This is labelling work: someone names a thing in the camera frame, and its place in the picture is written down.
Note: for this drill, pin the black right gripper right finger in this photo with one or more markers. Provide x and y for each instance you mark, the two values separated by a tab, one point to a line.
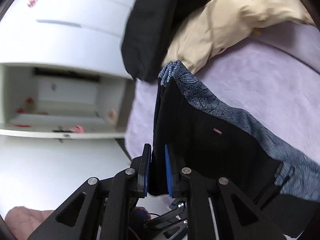
216	208

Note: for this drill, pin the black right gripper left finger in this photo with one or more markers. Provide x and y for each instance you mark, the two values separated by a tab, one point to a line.
99	209

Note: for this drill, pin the black pants with grey waistband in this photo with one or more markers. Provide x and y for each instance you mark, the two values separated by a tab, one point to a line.
217	140

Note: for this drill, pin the pink cloth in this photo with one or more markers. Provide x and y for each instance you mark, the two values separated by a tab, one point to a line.
22	221

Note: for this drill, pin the white cabinet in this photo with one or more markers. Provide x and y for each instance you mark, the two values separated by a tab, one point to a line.
65	97

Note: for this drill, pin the lavender fleece blanket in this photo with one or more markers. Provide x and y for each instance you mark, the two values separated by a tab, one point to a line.
272	76

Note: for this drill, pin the beige crumpled garment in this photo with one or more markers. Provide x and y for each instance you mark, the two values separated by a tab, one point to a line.
220	24

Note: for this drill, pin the black garment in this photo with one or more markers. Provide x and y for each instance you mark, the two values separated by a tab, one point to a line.
149	30

